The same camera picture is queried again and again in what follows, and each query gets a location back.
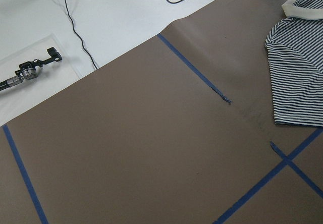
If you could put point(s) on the navy white striped polo shirt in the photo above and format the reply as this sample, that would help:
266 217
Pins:
294 52

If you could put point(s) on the brown paper table cover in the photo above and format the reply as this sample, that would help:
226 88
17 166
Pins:
178 130

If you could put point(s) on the black camera tripod head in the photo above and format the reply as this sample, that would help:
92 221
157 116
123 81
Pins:
27 70

